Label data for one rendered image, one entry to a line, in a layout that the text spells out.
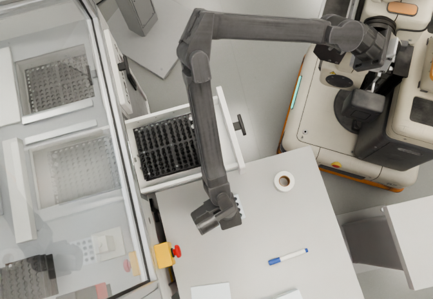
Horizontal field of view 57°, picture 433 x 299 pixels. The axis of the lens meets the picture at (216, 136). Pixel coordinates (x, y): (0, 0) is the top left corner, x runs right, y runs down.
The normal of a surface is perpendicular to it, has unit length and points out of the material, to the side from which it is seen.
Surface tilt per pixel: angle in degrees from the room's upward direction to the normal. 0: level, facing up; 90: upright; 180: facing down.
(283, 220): 0
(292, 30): 43
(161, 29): 3
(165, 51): 3
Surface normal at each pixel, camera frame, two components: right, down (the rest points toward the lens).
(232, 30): 0.38, 0.46
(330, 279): -0.04, -0.25
